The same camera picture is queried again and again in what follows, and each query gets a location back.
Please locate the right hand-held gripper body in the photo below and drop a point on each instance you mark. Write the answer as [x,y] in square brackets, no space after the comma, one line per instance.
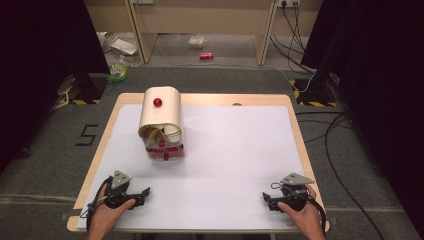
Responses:
[295,193]

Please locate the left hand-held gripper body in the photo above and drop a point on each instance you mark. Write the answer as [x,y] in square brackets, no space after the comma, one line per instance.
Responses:
[119,180]

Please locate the pile of red stick packets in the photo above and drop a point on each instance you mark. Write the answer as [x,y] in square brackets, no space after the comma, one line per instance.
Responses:
[173,152]

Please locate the person's right hand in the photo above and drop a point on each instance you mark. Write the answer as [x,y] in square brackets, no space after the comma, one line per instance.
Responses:
[305,218]

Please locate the person's left hand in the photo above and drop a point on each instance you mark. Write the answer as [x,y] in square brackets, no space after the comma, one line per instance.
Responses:
[104,216]

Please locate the white table mat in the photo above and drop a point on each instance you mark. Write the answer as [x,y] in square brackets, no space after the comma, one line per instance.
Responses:
[233,160]

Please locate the clear drawer with red knob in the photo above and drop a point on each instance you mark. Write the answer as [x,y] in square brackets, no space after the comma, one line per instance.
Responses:
[161,144]

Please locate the black stand base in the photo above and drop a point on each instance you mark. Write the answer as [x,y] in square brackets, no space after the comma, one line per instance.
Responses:
[88,88]
[315,90]

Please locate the green plastic bag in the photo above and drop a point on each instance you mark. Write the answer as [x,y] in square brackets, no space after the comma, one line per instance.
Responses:
[118,71]

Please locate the black curtain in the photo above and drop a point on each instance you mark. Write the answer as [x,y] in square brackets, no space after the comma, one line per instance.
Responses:
[40,66]
[383,83]

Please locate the red drink can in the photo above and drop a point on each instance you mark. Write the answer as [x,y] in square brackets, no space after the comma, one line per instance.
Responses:
[206,55]

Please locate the clear plastic food container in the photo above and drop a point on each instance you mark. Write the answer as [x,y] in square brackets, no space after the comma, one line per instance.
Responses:
[197,42]

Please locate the beige wooden desk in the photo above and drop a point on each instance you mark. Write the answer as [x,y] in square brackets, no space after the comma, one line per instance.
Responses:
[206,16]

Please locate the white wall socket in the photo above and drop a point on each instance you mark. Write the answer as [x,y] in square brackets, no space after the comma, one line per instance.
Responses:
[288,2]

